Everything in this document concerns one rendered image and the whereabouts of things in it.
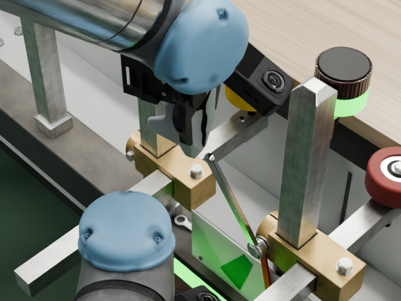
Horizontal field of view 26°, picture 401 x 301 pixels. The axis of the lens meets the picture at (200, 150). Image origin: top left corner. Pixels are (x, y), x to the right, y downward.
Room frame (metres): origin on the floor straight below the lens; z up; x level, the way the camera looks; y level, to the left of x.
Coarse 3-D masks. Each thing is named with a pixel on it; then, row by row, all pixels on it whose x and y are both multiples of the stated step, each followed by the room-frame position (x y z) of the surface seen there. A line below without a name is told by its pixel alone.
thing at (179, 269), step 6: (174, 258) 0.76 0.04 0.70; (174, 264) 0.75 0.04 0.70; (180, 264) 0.75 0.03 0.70; (174, 270) 0.74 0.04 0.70; (180, 270) 0.74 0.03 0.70; (186, 270) 0.74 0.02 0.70; (180, 276) 0.73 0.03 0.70; (186, 276) 0.73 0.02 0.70; (192, 276) 0.73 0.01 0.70; (192, 282) 0.71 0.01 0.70; (198, 282) 0.71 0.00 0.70; (204, 282) 0.71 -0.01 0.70; (210, 288) 0.70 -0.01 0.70; (216, 294) 0.69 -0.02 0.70; (222, 300) 0.68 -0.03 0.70
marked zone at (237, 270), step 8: (240, 256) 0.70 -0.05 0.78; (232, 264) 0.71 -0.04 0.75; (240, 264) 0.70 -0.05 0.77; (248, 264) 0.69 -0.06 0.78; (224, 272) 0.72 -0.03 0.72; (232, 272) 0.71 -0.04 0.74; (240, 272) 0.70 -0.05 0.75; (248, 272) 0.69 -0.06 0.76; (232, 280) 0.71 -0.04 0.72; (240, 280) 0.70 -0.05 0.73
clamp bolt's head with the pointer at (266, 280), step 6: (264, 240) 0.67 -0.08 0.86; (252, 246) 0.66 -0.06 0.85; (252, 252) 0.66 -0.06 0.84; (258, 252) 0.65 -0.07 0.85; (264, 258) 0.66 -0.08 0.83; (264, 264) 0.66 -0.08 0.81; (264, 270) 0.66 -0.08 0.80; (264, 276) 0.66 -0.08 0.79; (264, 282) 0.66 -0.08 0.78; (270, 282) 0.66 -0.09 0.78
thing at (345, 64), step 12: (336, 48) 0.73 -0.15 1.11; (348, 48) 0.73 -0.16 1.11; (324, 60) 0.71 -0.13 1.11; (336, 60) 0.71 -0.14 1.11; (348, 60) 0.71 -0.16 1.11; (360, 60) 0.71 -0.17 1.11; (324, 72) 0.69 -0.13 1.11; (336, 72) 0.69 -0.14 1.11; (348, 72) 0.69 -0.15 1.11; (360, 72) 0.69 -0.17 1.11; (336, 120) 0.70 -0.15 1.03
